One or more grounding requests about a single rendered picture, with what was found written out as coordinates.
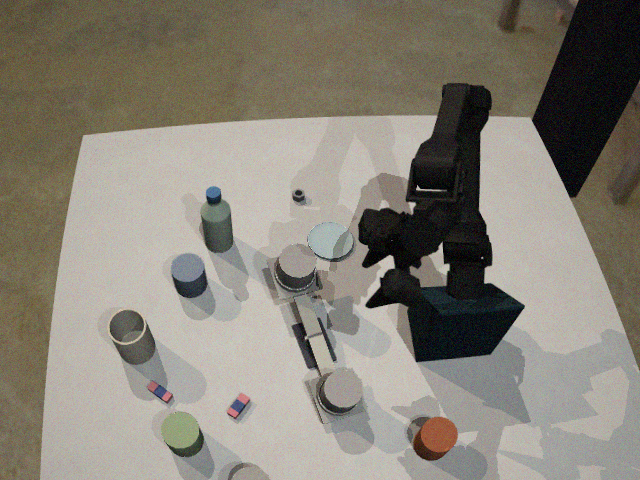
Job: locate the pink eraser with blue sleeve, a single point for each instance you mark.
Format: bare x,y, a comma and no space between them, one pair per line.
160,392
238,406

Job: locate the brown cylinder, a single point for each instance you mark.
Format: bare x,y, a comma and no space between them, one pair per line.
436,437

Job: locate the olive green cylinder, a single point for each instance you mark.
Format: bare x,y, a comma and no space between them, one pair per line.
182,434

